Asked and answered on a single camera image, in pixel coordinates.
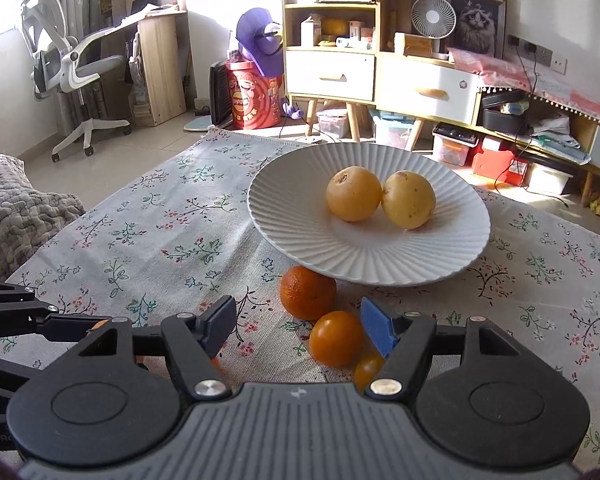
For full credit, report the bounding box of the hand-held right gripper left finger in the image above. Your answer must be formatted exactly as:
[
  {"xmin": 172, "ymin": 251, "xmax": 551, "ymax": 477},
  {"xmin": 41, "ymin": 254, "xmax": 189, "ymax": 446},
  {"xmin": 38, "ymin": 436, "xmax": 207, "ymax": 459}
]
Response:
[{"xmin": 75, "ymin": 295, "xmax": 238, "ymax": 403}]

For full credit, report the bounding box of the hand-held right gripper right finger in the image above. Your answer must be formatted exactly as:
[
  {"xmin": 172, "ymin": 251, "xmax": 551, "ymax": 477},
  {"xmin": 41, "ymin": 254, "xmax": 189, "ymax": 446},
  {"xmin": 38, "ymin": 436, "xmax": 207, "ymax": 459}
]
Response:
[{"xmin": 359, "ymin": 297, "xmax": 521, "ymax": 403}]

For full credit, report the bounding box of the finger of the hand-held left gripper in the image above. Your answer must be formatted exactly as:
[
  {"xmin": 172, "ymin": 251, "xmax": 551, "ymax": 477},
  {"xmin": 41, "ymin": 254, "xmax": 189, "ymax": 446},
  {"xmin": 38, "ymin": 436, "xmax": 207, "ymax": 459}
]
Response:
[
  {"xmin": 0, "ymin": 280, "xmax": 131, "ymax": 343},
  {"xmin": 0, "ymin": 350, "xmax": 37, "ymax": 392}
]

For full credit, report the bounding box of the small smooth orange citrus fruit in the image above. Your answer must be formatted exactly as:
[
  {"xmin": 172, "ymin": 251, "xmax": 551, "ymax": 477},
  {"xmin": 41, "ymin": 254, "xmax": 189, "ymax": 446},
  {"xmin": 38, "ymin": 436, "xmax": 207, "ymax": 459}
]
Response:
[{"xmin": 352, "ymin": 350, "xmax": 387, "ymax": 393}]

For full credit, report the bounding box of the white ribbed plate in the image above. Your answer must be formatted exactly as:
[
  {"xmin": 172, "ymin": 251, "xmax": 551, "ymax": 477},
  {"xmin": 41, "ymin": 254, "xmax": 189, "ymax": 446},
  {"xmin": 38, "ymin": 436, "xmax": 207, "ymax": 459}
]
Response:
[{"xmin": 247, "ymin": 142, "xmax": 491, "ymax": 288}]

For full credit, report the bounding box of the textured mandarin orange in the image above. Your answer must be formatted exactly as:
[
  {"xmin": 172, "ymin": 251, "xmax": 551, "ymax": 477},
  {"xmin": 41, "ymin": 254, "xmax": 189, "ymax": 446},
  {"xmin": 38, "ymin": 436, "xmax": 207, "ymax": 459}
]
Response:
[{"xmin": 279, "ymin": 265, "xmax": 338, "ymax": 321}]

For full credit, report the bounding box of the floral tablecloth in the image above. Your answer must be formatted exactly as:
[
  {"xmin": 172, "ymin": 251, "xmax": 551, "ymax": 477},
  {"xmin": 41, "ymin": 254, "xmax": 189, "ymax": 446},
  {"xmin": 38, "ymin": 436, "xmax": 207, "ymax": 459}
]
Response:
[{"xmin": 0, "ymin": 127, "xmax": 600, "ymax": 472}]

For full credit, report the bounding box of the grey quilted blanket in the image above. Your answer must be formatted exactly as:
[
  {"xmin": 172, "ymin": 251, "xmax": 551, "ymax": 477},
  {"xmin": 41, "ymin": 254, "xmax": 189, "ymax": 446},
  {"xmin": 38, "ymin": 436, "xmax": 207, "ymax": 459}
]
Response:
[{"xmin": 0, "ymin": 154, "xmax": 87, "ymax": 281}]

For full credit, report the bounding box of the yellow speckled round fruit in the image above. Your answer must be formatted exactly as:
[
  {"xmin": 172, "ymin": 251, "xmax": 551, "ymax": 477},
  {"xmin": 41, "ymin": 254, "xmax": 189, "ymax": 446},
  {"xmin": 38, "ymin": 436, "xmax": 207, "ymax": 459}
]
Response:
[{"xmin": 381, "ymin": 170, "xmax": 437, "ymax": 231}]

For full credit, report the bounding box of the yellow round fruit with stem scar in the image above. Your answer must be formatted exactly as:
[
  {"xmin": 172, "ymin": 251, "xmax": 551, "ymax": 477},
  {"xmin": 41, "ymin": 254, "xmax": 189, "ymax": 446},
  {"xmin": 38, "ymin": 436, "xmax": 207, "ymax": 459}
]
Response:
[{"xmin": 326, "ymin": 166, "xmax": 383, "ymax": 222}]

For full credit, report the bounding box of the clear storage box black lid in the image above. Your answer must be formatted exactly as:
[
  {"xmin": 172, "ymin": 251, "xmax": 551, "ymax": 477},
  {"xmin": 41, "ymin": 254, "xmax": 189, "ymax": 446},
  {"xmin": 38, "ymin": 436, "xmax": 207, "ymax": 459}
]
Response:
[{"xmin": 432, "ymin": 122, "xmax": 481, "ymax": 167}]

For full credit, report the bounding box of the clear storage box blue lid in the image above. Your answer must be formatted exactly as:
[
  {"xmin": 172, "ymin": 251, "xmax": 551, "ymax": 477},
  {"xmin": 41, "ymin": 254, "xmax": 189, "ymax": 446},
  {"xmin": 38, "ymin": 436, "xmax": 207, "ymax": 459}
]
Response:
[{"xmin": 372, "ymin": 110, "xmax": 416, "ymax": 151}]

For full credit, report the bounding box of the red box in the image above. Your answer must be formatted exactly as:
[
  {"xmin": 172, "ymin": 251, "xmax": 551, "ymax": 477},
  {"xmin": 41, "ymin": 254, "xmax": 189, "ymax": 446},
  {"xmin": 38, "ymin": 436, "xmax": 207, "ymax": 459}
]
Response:
[{"xmin": 472, "ymin": 137, "xmax": 528, "ymax": 186}]

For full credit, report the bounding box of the pale blue floor scale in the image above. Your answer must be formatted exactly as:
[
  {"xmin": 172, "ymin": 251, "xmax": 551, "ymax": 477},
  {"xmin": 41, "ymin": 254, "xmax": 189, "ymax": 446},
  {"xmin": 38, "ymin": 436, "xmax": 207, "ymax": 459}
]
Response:
[{"xmin": 184, "ymin": 112, "xmax": 213, "ymax": 133}]

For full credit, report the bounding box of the small clear storage box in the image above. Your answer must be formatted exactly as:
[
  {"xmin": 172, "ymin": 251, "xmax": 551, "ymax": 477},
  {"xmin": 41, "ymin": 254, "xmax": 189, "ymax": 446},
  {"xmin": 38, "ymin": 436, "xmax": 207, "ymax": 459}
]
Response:
[{"xmin": 316, "ymin": 107, "xmax": 351, "ymax": 138}]

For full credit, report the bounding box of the red printed drum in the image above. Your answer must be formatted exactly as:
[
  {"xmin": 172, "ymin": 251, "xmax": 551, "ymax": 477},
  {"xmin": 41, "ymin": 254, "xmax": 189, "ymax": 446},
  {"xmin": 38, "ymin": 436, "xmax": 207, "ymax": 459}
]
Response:
[{"xmin": 224, "ymin": 57, "xmax": 285, "ymax": 131}]

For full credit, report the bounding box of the white storage box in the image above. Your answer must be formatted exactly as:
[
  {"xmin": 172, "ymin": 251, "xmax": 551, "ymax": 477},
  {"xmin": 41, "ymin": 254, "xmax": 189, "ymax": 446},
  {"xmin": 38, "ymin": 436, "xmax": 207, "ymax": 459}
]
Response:
[{"xmin": 525, "ymin": 152, "xmax": 576, "ymax": 196}]

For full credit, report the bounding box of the black heater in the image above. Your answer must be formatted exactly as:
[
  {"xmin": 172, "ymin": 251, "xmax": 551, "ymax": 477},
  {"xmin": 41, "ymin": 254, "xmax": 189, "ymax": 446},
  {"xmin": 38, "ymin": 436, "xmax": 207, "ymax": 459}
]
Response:
[{"xmin": 209, "ymin": 60, "xmax": 233, "ymax": 128}]

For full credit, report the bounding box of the black case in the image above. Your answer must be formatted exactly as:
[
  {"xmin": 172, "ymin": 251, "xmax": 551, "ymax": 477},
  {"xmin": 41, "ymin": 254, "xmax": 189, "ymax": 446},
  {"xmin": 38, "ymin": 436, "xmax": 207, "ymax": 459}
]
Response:
[{"xmin": 481, "ymin": 89, "xmax": 531, "ymax": 133}]

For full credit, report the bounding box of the white drawer with round sticker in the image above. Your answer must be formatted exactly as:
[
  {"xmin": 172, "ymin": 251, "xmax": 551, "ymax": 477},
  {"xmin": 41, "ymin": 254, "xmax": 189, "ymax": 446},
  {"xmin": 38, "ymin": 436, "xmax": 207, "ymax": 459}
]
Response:
[{"xmin": 380, "ymin": 55, "xmax": 481, "ymax": 126}]

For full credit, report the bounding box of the wooden desk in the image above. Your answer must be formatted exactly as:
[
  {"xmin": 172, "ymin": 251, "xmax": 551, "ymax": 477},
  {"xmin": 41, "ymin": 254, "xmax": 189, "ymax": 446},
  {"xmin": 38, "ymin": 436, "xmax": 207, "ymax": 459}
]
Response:
[{"xmin": 102, "ymin": 0, "xmax": 190, "ymax": 128}]

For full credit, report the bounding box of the white office chair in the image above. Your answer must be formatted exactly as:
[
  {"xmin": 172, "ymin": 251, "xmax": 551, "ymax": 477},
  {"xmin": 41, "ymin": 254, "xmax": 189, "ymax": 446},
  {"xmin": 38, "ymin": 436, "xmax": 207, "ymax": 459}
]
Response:
[{"xmin": 20, "ymin": 0, "xmax": 133, "ymax": 163}]

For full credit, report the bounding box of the low wooden cabinet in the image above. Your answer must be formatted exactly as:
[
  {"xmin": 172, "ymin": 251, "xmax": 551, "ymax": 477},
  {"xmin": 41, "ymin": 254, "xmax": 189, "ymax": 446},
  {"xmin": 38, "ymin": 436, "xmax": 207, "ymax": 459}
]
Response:
[{"xmin": 377, "ymin": 50, "xmax": 600, "ymax": 198}]

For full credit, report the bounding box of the wooden box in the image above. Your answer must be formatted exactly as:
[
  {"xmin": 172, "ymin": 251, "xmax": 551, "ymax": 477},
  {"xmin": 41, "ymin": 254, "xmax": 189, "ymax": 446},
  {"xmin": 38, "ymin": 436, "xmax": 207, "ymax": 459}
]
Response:
[{"xmin": 394, "ymin": 32, "xmax": 433, "ymax": 58}]

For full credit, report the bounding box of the purple cap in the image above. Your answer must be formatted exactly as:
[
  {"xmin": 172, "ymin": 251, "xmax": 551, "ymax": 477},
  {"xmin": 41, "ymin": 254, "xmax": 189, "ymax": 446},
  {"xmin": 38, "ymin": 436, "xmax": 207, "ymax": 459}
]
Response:
[{"xmin": 236, "ymin": 7, "xmax": 285, "ymax": 78}]

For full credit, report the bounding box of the pink patterned cloth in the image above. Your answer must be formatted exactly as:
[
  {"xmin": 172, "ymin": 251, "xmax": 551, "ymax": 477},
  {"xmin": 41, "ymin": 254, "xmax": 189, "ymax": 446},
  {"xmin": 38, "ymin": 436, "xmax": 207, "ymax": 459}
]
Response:
[{"xmin": 447, "ymin": 47, "xmax": 600, "ymax": 136}]

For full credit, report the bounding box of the white carton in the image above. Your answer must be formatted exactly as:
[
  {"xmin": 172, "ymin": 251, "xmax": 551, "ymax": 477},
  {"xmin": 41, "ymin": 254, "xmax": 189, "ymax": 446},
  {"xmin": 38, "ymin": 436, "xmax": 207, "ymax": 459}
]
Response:
[{"xmin": 300, "ymin": 15, "xmax": 323, "ymax": 48}]

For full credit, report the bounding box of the tall wooden shelf cabinet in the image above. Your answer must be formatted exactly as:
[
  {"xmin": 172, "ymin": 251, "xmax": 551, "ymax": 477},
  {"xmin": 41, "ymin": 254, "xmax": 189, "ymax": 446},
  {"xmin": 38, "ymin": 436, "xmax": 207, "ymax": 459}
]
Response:
[{"xmin": 280, "ymin": 0, "xmax": 396, "ymax": 143}]

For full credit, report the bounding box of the small white desk fan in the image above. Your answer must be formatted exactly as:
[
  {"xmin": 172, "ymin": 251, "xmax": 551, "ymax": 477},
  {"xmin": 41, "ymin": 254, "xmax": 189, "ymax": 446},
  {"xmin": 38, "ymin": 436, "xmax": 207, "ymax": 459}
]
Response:
[{"xmin": 411, "ymin": 0, "xmax": 457, "ymax": 58}]

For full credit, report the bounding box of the framed cat picture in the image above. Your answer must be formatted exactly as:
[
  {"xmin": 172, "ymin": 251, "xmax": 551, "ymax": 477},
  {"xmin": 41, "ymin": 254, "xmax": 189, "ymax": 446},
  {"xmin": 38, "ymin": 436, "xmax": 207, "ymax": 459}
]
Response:
[{"xmin": 442, "ymin": 0, "xmax": 508, "ymax": 61}]

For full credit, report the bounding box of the white drawer with wooden handle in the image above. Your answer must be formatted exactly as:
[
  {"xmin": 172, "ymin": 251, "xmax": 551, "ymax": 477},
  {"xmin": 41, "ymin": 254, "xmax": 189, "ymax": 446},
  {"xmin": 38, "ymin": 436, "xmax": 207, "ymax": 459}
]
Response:
[{"xmin": 285, "ymin": 50, "xmax": 377, "ymax": 102}]

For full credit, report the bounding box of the white wall socket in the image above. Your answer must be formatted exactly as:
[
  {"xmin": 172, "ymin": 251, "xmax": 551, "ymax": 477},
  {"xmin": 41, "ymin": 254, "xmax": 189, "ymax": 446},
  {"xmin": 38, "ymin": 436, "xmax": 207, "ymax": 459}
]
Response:
[{"xmin": 537, "ymin": 45, "xmax": 568, "ymax": 76}]

